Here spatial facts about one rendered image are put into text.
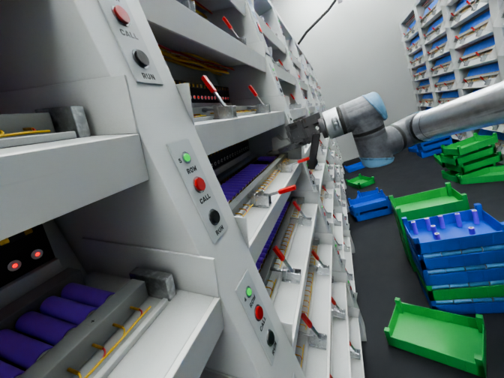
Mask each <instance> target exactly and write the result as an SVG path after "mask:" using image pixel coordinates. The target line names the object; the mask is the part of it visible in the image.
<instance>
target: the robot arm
mask: <svg viewBox="0 0 504 378"><path fill-rule="evenodd" d="M387 118H388V114H387V112H386V107H385V105H384V103H383V100H382V98H381V97H380V95H379V94H378V93H376V92H371V93H369V94H365V95H362V96H361V97H358V98H356V99H354V100H351V101H349V102H346V103H344V104H341V105H340V106H337V107H334V108H332V109H329V110H327V111H325V112H323V113H322V116H321V115H320V112H317V113H315V114H313V115H310V116H308V117H306V118H300V119H301V120H300V119H299V120H296V121H294V123H291V124H288V125H287V126H285V128H286V134H287V136H288V138H286V139H284V138H283V137H282V136H281V135H277V136H274V137H272V139H271V145H272V150H271V151H269V152H268V153H266V155H268V156H274V155H278V154H281V153H284V152H288V151H289V150H292V149H297V148H300V147H302V146H305V145H307V144H311V145H310V155H309V158H310V160H307V168H308V169H311V170H314V169H315V166H316V165H317V164H318V160H317V152H318V147H319V142H320V133H322V135H323V136H324V138H328V137H330V139H334V138H336V137H339V136H342V135H344V134H348V133H351V132H352V135H353V138H354V140H355V145H356V148H357V150H358V154H359V158H360V159H361V163H362V165H363V166H364V167H368V168H375V167H383V166H385V165H388V164H390V163H391V162H393V161H394V159H395V157H393V155H395V154H397V153H398V152H401V151H403V150H404V149H407V148H409V147H410V146H413V145H415V144H418V143H424V142H427V141H431V140H434V139H437V138H440V137H447V136H450V135H454V134H459V133H463V132H467V131H473V130H476V129H480V128H486V127H490V126H493V125H499V124H503V123H504V81H502V82H498V83H497V84H494V85H491V86H488V87H486V88H483V89H481V90H478V91H475V92H473V93H471V94H467V95H465V96H463V97H459V98H457V99H455V100H451V101H449V102H447V103H444V104H441V105H439V106H435V107H434V108H431V109H428V110H424V111H420V112H414V113H412V114H410V115H408V116H407V117H406V118H403V119H401V120H399V121H396V122H395V123H393V124H390V125H389V126H387V127H385V125H384V122H383V120H384V121H385V120H386V119H387ZM316 127H319V129H318V130H317V129H316Z"/></svg>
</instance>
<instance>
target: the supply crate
mask: <svg viewBox="0 0 504 378"><path fill-rule="evenodd" d="M474 208H475V209H470V210H466V211H458V212H454V213H449V214H441V215H442V216H443V219H444V222H445V229H441V228H440V222H439V219H438V215H437V216H433V217H429V219H430V225H436V231H437V232H438V233H439V234H440V238H441V239H440V240H436V239H434V237H433V234H432V231H428V230H427V227H426V223H425V219H424V218H421V219H417V220H409V221H407V218H406V217H402V218H401V219H402V221H403V226H404V229H405V232H406V234H407V236H408V238H409V240H410V241H411V243H412V246H413V247H414V249H415V252H416V253H417V255H420V254H432V253H437V252H443V251H454V250H460V249H467V248H477V247H484V246H490V245H501V244H504V222H499V221H498V220H496V219H495V218H493V217H492V216H490V215H489V214H488V213H487V212H485V211H484V210H482V204H480V203H475V204H474ZM472 210H477V211H478V218H479V222H480V224H474V221H473V214H472ZM455 213H460V218H461V221H462V225H463V226H462V227H458V226H457V223H456V219H455ZM411 221H415V223H416V226H417V229H418V234H414V232H413V228H412V224H411ZM468 227H474V228H475V235H470V233H469V230H468Z"/></svg>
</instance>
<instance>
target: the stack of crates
mask: <svg viewBox="0 0 504 378"><path fill-rule="evenodd" d="M389 199H390V202H391V207H392V209H393V212H394V217H395V220H396V222H397V228H398V230H399V233H400V237H401V241H402V243H403V248H404V251H405V253H406V256H407V258H408V260H409V263H410V265H411V266H412V270H413V271H414V272H416V267H415V264H414V262H413V257H412V254H411V250H410V246H409V243H408V240H407V235H406V232H405V229H404V225H403V221H402V219H401V218H404V217H406V218H407V221H412V220H417V219H421V218H429V217H433V216H437V215H445V214H449V213H454V212H461V211H466V210H470V205H469V202H468V198H467V195H466V194H465V193H462V194H460V193H459V192H457V191H456V190H455V189H454V188H452V186H451V183H450V182H446V183H445V187H441V188H437V189H434V190H428V191H424V192H421V193H414V194H411V195H407V196H401V197H398V198H394V197H393V195H390V196H389Z"/></svg>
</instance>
